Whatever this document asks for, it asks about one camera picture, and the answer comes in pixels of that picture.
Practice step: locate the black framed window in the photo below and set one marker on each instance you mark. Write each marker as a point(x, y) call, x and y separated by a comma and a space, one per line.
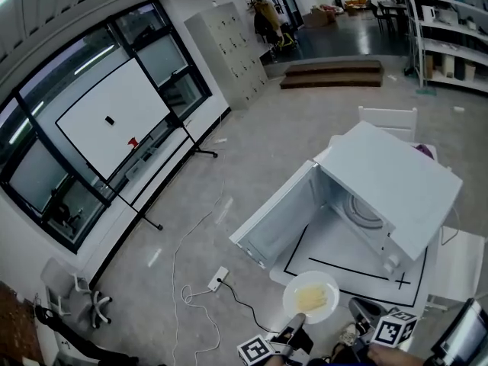
point(34, 174)

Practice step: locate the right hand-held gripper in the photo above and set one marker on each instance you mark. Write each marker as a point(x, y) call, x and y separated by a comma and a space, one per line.
point(394, 328)

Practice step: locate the grey locker cabinet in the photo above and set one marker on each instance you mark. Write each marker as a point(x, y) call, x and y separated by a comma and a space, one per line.
point(225, 48)

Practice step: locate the white shelving rack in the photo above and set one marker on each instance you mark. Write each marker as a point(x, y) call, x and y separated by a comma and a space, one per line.
point(450, 33)

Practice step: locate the white wooden chair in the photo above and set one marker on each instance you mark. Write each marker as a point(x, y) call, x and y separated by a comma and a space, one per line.
point(389, 120)
point(457, 265)

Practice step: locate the small red object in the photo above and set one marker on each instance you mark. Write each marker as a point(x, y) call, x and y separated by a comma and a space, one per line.
point(132, 142)

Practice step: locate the brown wooden steps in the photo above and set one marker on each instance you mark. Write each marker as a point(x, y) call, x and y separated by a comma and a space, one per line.
point(331, 74)

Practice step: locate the black tablet screen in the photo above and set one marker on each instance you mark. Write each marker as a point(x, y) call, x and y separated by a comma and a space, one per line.
point(465, 334)

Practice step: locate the yellow folding cart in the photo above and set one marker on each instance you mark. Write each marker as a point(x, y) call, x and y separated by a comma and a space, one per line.
point(286, 41)

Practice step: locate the small white power strip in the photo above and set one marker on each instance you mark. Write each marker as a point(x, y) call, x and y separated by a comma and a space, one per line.
point(221, 141)

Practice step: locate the brown cardboard box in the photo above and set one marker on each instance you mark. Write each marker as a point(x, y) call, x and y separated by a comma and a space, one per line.
point(429, 67)

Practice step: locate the white microwave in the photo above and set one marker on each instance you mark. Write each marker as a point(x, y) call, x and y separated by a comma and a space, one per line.
point(392, 177)

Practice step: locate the grey office chair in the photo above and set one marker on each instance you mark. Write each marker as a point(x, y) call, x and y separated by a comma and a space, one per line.
point(76, 299)

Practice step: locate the white table with black tape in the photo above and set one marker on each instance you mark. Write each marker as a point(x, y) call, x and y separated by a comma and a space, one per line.
point(366, 283)

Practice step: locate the whiteboard on black stand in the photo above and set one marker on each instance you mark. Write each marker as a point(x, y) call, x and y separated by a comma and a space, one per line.
point(114, 101)

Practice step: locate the white round plate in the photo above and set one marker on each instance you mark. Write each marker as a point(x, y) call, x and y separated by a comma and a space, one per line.
point(291, 292)

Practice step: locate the white trash bin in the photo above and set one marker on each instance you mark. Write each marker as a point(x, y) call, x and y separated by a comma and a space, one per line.
point(469, 69)

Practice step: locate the green mop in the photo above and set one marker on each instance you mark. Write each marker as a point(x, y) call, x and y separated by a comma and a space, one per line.
point(425, 91)

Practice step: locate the cardboard boxes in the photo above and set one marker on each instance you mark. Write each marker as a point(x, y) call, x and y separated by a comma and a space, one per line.
point(320, 17)

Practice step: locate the black whiteboard eraser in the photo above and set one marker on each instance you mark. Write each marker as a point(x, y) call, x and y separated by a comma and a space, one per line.
point(110, 120)

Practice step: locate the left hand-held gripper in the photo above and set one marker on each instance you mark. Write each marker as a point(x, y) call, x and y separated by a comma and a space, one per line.
point(254, 351)

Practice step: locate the person's left forearm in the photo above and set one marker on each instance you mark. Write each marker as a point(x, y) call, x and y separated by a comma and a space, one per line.
point(275, 361)

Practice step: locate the coat rack with coats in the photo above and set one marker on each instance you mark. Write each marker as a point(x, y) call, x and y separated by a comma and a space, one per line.
point(265, 19)

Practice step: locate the person's white sneaker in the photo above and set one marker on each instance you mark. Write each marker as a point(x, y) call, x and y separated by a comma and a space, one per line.
point(347, 334)

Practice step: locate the purple cloth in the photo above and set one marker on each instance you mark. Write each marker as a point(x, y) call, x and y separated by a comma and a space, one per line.
point(425, 151)

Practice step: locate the dark trash bin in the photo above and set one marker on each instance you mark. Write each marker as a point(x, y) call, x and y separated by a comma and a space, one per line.
point(459, 68)

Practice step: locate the person's right forearm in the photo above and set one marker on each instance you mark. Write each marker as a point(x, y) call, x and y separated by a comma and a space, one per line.
point(396, 357)

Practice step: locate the black office chair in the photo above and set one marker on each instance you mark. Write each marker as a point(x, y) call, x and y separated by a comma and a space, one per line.
point(76, 341)

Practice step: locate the black dining table with chairs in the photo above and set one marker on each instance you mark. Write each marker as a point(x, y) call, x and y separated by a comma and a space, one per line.
point(389, 11)

